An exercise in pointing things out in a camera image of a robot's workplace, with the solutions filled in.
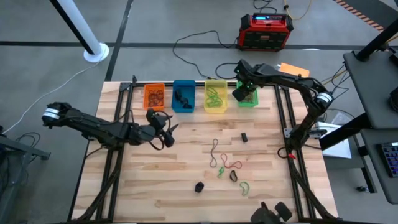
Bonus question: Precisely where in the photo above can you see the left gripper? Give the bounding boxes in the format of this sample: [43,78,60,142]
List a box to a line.
[135,108,180,149]

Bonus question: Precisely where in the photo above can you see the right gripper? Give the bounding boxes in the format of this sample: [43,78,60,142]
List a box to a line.
[232,59,261,103]

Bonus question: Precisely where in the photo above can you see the long brown thin rubber band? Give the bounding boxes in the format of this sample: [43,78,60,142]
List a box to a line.
[148,89,165,101]

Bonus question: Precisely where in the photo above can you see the green plastic basket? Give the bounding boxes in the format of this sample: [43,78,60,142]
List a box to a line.
[236,80,259,108]

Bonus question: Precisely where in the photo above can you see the orange plastic basket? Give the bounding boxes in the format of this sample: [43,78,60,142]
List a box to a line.
[143,83,166,111]

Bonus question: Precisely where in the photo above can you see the yellow plastic basket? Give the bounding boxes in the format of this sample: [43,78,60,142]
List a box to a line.
[204,79,229,114]

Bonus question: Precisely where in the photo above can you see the blue plastic basket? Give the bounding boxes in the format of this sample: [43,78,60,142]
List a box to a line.
[171,80,197,114]

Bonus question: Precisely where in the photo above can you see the orange paper sheet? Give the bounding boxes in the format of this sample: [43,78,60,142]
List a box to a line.
[279,62,311,78]

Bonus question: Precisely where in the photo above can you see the red black power station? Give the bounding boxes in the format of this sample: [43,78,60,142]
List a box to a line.
[237,12,295,52]

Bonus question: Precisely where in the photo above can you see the floor pole with round base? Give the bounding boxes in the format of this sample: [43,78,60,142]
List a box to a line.
[49,0,110,64]

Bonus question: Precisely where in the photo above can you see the black stand beam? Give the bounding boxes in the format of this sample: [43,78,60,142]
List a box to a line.
[318,112,373,151]

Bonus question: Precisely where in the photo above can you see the white paper stack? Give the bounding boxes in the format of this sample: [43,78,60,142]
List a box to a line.
[313,111,353,160]

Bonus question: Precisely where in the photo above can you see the grey side desk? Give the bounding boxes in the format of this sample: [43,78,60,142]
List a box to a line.
[342,49,398,131]

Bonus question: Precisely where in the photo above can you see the black device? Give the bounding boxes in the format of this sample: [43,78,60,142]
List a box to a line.
[250,201,294,224]

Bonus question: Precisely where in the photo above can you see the black stand pole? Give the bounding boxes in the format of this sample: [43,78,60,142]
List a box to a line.
[355,18,398,62]

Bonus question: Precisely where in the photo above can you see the round black desk object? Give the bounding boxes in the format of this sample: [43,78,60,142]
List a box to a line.
[388,86,398,113]

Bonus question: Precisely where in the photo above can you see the grey metal stand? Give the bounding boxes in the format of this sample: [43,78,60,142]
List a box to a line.
[0,124,52,224]

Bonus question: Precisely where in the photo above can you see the backlit keyboard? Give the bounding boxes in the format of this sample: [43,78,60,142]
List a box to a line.
[377,142,398,179]

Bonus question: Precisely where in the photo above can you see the grey keyboard desk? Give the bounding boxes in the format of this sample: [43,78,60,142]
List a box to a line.
[360,129,398,205]

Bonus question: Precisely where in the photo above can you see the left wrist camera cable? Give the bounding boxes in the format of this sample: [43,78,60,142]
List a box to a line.
[148,110,172,151]

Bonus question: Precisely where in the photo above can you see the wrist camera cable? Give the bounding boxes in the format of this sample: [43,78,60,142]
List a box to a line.
[215,62,240,80]
[148,110,172,151]

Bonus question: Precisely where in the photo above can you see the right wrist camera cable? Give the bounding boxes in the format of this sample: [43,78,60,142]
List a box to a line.
[215,62,240,80]

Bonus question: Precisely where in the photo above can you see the black aluminium table frame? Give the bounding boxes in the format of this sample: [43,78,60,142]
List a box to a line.
[67,74,338,224]

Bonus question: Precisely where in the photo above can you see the black looped floor cable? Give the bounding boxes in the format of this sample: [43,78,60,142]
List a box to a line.
[253,0,278,14]

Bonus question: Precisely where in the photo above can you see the black power cable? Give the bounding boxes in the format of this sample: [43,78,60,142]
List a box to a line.
[172,30,241,80]

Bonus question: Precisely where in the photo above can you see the yellow desk cable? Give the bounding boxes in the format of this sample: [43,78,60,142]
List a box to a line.
[320,70,348,94]

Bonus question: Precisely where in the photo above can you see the black desk cables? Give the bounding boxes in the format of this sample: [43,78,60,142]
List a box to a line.
[323,63,351,106]

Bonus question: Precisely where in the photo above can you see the white floor cable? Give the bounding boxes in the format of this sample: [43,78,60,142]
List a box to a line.
[1,60,102,134]

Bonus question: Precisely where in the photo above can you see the thin black floor cable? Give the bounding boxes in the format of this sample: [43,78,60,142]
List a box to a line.
[14,132,42,147]

